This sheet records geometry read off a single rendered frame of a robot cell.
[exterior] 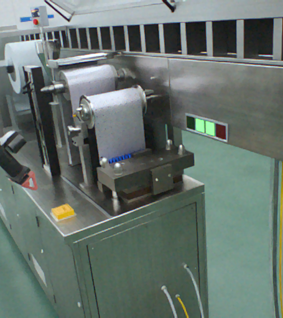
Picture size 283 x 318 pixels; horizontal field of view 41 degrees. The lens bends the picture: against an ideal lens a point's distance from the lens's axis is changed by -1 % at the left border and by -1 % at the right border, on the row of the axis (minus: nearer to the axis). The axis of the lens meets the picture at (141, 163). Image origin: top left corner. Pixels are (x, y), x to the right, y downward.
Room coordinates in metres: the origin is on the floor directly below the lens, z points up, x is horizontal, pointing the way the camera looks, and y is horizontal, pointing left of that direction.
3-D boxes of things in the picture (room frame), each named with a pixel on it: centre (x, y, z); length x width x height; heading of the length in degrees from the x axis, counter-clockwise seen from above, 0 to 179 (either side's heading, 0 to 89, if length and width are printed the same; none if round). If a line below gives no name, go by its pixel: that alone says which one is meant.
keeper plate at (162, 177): (1.48, -0.08, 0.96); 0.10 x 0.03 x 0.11; 119
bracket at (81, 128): (1.64, 0.26, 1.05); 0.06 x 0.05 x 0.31; 119
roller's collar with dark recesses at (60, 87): (1.84, 0.35, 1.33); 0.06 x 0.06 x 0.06; 29
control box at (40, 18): (2.12, 0.45, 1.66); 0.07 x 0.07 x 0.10; 56
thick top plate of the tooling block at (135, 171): (1.55, -0.02, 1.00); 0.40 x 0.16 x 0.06; 119
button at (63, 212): (1.37, 0.33, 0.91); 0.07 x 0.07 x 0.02; 29
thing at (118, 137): (1.63, 0.08, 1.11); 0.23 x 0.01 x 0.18; 119
